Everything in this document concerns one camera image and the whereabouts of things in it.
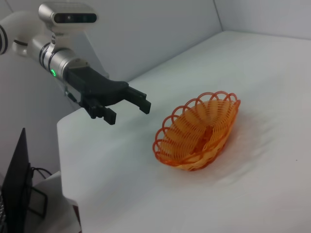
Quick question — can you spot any black thin cable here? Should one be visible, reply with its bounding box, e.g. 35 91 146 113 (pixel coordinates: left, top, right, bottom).
29 166 53 187

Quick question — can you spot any black rectangular frame stand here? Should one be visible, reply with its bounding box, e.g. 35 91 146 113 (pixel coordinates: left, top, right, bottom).
28 186 48 216

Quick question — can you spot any orange plastic woven basket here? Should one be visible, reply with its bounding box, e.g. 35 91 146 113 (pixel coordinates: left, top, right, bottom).
152 90 242 172

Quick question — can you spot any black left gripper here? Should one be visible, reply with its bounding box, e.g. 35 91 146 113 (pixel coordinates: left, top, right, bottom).
66 59 152 126

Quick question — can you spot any white cabinet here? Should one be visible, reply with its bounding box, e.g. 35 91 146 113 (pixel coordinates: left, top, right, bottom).
31 171 82 233

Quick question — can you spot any black flat monitor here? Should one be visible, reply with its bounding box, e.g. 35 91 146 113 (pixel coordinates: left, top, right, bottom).
0 128 32 233

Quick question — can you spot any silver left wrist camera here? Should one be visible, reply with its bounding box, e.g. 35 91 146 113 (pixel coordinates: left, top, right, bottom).
38 2 98 37

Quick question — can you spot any grey corrugated hose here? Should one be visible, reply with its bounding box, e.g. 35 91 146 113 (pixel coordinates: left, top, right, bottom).
0 185 6 229

